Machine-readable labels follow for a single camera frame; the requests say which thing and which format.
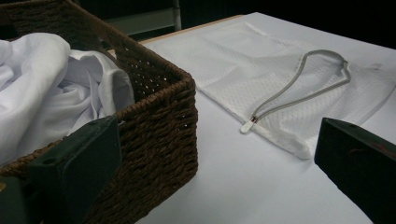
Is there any brown woven basket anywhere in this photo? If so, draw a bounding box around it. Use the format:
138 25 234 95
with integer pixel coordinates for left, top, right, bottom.
0 0 199 224

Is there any white frame desk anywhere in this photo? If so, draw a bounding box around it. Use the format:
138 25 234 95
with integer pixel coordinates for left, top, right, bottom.
104 0 182 35

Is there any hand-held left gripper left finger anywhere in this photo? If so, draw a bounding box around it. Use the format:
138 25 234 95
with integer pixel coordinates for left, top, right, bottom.
18 115 121 224

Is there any white cloth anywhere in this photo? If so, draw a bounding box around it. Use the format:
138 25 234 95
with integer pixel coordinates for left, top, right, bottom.
0 32 135 166

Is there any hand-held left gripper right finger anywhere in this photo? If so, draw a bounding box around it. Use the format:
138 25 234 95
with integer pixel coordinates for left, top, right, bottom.
314 117 396 224

